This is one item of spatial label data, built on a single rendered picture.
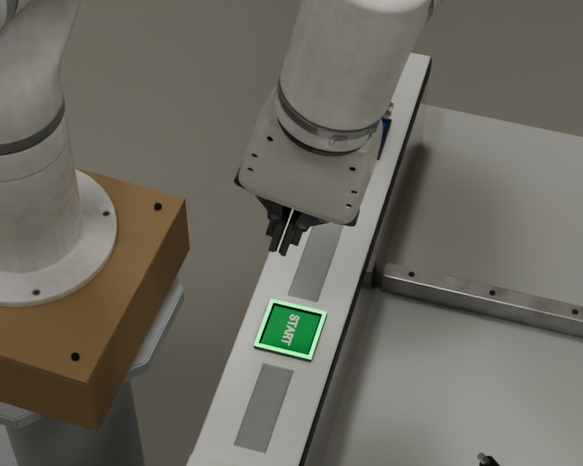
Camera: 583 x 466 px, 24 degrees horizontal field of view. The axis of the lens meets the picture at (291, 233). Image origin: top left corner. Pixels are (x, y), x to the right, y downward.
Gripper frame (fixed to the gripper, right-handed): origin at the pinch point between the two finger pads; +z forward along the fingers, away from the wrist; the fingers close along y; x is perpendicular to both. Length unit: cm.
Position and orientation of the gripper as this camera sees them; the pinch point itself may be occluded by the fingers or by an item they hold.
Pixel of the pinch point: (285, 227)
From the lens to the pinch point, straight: 114.6
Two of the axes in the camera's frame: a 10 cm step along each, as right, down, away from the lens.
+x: -2.8, 7.5, -6.0
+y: -9.4, -3.4, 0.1
